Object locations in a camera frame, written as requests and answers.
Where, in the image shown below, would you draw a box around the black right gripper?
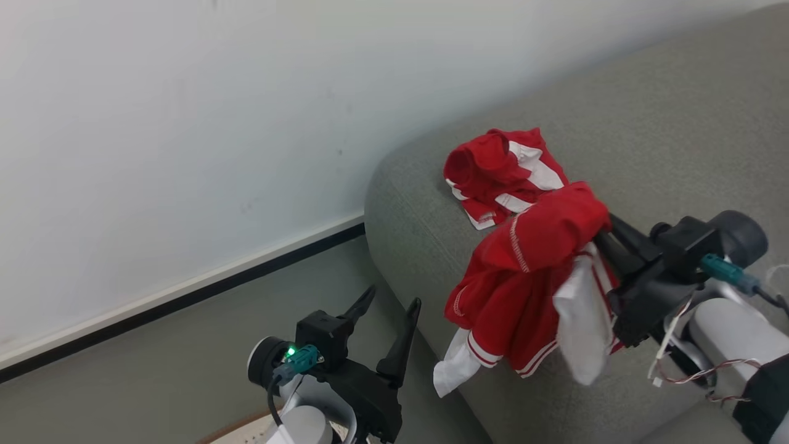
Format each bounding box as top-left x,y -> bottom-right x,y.
594,213 -> 700,348

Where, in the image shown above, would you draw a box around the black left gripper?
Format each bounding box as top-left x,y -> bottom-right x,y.
322,284 -> 423,444

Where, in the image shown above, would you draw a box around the red white striped garment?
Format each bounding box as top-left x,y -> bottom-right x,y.
443,128 -> 571,231
433,181 -> 623,398

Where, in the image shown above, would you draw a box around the grey fabric sofa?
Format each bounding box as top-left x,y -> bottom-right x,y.
364,3 -> 789,444

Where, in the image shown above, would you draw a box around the teal left camera connector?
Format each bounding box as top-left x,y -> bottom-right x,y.
273,344 -> 322,386

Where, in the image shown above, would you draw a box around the teal camera connector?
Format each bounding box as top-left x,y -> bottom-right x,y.
700,253 -> 762,296
273,344 -> 322,386

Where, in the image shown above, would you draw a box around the teal right camera connector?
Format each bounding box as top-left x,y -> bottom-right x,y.
700,253 -> 762,296

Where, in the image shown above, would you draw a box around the black left camera cable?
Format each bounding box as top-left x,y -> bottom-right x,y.
266,373 -> 290,427

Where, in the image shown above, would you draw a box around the black camera cable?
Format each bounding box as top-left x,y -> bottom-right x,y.
266,373 -> 290,427
755,286 -> 789,311

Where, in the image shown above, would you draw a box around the thin white red wires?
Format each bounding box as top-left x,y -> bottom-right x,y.
646,295 -> 764,403

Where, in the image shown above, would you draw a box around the black right camera cable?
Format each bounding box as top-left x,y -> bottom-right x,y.
755,286 -> 789,311

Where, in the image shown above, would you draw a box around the black wall baseboard strip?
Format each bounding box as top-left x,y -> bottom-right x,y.
0,222 -> 366,384

